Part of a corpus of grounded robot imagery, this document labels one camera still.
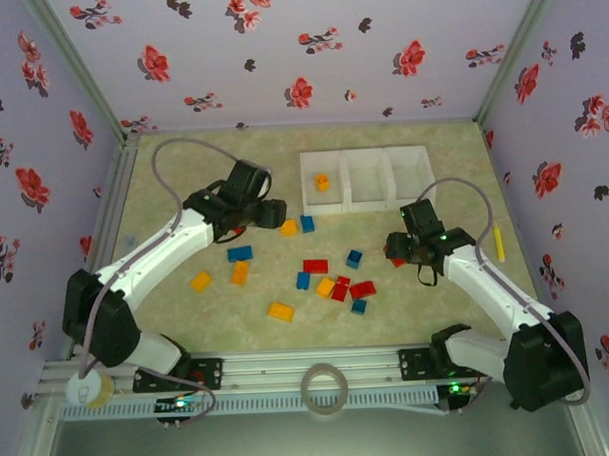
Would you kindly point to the red lego brick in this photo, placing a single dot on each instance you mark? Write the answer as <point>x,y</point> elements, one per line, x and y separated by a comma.
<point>316,266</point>
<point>398,262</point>
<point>362,289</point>
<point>341,289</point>

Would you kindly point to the small yellow lego brick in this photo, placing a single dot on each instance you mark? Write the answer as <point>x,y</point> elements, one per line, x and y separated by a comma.
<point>288,228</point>

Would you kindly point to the blue lego brick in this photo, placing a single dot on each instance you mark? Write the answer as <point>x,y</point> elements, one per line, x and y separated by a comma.
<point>354,258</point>
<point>303,280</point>
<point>240,253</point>
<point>307,224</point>
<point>358,306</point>

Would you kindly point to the long yellow lego brick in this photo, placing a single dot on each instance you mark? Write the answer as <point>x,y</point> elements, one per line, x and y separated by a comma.
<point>281,311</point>
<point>240,273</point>

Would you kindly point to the tall yellow lego brick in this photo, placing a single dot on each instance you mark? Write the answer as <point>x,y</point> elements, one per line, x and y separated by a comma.
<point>325,288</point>
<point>323,182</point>

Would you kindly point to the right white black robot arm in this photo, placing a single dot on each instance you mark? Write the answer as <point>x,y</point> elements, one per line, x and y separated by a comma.
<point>486,286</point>

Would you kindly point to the white plastic bin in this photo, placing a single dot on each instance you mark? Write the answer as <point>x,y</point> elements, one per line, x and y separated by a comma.
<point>412,169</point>
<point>368,181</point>
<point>329,204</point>

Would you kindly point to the yellow pencil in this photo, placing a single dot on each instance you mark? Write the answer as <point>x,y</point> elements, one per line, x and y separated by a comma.
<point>499,242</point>

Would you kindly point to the circuit board with green light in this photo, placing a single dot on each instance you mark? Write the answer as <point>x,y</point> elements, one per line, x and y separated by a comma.
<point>456,390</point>
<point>179,405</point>

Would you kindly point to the clear tape roll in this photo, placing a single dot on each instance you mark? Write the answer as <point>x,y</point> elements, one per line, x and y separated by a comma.
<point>305,388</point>

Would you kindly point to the white capped yellow spool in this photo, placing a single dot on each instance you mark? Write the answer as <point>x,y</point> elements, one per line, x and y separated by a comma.
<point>85,391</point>

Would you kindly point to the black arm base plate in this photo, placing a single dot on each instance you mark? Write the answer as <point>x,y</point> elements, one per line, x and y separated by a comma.
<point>412,364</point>
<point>212,374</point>

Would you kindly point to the aluminium frame rail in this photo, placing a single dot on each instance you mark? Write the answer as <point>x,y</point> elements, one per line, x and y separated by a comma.
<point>269,369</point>
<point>118,194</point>

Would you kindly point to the aluminium corner post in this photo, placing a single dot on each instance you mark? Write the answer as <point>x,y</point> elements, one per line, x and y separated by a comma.
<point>518,45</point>
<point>74,66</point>

